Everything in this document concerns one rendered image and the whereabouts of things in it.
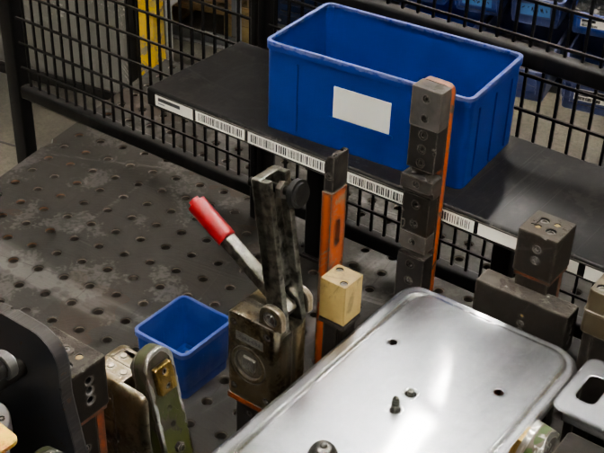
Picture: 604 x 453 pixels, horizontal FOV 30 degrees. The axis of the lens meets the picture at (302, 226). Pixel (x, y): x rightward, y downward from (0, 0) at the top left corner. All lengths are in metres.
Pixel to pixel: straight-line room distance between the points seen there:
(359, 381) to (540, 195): 0.41
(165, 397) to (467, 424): 0.30
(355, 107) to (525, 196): 0.25
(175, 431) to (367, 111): 0.55
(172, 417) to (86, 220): 0.94
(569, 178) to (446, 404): 0.45
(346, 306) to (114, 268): 0.72
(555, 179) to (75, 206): 0.90
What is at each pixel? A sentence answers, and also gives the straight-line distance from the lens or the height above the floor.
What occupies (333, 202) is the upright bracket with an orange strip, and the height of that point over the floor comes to 1.14.
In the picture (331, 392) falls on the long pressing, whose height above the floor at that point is 1.00.
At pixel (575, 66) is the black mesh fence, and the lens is 1.52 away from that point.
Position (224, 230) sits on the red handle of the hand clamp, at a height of 1.13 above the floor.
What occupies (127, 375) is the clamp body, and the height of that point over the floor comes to 1.07.
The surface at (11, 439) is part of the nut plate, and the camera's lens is 0.76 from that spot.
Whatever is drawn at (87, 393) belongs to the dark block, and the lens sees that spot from 1.05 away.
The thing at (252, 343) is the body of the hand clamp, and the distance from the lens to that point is 1.19.
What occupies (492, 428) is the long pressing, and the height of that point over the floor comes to 1.00.
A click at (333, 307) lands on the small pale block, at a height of 1.03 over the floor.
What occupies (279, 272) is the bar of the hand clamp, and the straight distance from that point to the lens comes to 1.13.
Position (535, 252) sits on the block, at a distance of 1.31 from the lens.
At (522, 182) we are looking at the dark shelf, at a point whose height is 1.03.
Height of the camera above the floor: 1.78
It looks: 33 degrees down
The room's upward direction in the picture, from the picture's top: 2 degrees clockwise
